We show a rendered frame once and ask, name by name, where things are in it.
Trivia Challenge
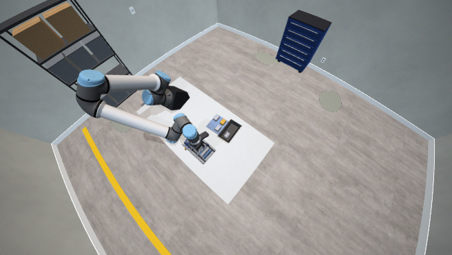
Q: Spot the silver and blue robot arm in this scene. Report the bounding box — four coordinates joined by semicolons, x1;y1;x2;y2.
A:
76;70;209;145

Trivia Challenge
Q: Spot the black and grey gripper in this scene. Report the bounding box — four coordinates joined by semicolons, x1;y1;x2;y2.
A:
189;141;205;151

